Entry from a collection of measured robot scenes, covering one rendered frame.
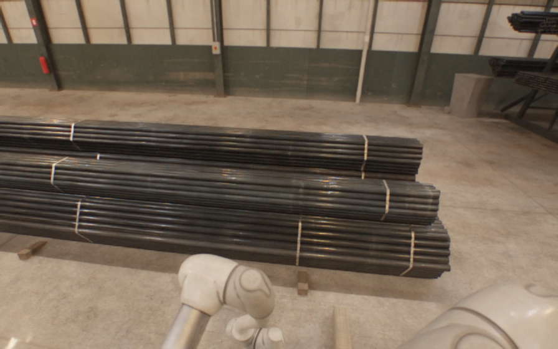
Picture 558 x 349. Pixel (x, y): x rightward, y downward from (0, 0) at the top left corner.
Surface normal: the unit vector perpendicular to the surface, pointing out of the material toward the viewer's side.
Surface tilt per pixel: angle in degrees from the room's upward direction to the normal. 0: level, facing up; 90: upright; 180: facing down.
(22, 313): 0
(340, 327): 0
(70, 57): 90
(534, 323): 17
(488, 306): 23
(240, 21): 90
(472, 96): 94
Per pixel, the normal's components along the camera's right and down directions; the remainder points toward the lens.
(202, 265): -0.14, -0.76
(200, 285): -0.18, -0.53
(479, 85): 0.22, 0.51
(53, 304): 0.02, -0.89
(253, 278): 0.07, -0.69
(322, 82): -0.12, 0.45
